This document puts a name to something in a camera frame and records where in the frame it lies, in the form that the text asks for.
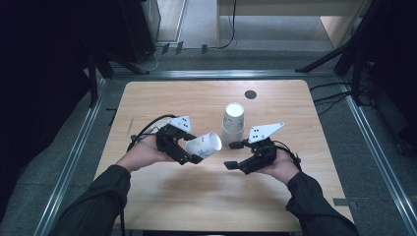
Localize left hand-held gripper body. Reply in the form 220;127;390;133
155;115;193;166

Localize person's left hand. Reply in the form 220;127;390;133
115;134;175;174

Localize black hanging cable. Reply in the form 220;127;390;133
217;0;238;50

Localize black cabinet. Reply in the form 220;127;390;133
118;0;162;65

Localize upside-down white paper cup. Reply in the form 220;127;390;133
221;101;246;148

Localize light wooden desk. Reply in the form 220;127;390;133
215;0;372;50

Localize black floor cables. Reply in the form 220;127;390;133
309;82;355;116

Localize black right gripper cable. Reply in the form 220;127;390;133
272;140;303;172

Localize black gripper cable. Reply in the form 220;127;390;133
126;113;178;152
272;140;303;172

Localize aluminium floor rail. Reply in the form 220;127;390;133
33;78;106;236
111;69;338;80
339;78;417;228

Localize person's right hand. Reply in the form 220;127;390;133
257;149;301;187

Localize printed white paper cup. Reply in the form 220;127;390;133
184;131;223;160

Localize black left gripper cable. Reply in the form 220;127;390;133
126;113;178;152

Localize grey tape strip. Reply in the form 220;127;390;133
332;197;359;209

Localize white floor cable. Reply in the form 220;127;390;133
137;44;165;74

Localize black metal stand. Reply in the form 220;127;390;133
86;48;149;108

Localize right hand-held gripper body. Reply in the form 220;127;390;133
240;122;285;176

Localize black tripod stand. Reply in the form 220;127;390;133
294;0;375;106

